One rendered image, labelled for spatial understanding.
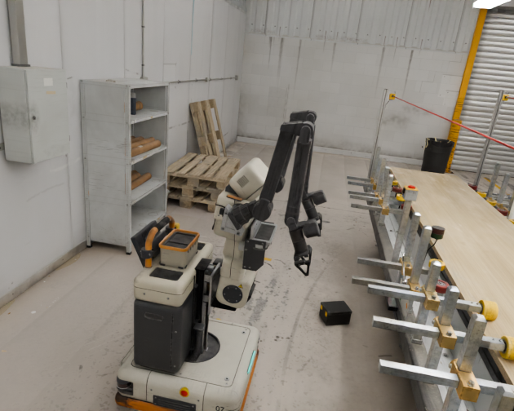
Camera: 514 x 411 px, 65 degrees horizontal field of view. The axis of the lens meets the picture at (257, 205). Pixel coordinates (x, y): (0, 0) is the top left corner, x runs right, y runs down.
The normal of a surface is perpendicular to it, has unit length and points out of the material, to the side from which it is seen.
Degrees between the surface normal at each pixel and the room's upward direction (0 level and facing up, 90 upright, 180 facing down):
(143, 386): 90
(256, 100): 90
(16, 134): 90
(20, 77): 90
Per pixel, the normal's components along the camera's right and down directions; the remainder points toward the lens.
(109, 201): -0.18, 0.31
